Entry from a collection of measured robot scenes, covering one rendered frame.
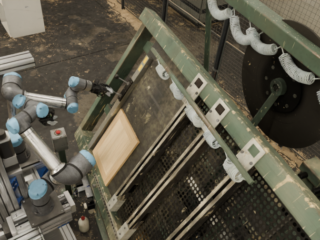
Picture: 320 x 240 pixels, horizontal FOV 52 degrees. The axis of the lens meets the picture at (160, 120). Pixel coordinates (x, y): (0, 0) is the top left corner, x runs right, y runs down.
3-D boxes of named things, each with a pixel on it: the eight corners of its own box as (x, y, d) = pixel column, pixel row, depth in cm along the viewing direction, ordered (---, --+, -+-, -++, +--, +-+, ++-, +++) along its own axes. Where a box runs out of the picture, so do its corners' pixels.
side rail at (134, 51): (90, 127, 301) (79, 125, 294) (154, 25, 256) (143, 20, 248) (92, 131, 297) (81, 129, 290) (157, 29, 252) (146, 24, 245)
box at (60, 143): (52, 143, 296) (49, 129, 284) (65, 140, 300) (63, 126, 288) (55, 153, 288) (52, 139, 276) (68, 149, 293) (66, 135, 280)
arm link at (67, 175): (61, 195, 179) (0, 125, 165) (74, 181, 187) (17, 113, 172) (71, 194, 171) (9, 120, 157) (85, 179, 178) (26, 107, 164)
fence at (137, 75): (91, 145, 282) (87, 145, 279) (150, 55, 242) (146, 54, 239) (93, 149, 278) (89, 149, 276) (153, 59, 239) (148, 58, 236)
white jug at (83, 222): (78, 225, 321) (76, 215, 307) (87, 222, 325) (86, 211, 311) (80, 234, 315) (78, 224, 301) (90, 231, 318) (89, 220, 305)
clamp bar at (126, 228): (124, 229, 229) (94, 231, 213) (231, 102, 179) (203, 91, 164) (128, 242, 222) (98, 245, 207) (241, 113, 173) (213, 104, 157)
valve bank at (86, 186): (67, 175, 294) (64, 158, 278) (83, 170, 299) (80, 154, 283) (80, 222, 263) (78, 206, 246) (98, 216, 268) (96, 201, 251)
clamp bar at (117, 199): (113, 202, 243) (85, 201, 228) (210, 77, 194) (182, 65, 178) (117, 213, 237) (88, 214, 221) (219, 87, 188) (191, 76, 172)
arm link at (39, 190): (26, 200, 210) (22, 188, 201) (41, 185, 219) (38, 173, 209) (40, 209, 206) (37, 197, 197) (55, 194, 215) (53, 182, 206)
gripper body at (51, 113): (55, 121, 195) (43, 114, 184) (43, 125, 197) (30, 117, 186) (55, 110, 198) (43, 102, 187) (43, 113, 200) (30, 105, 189)
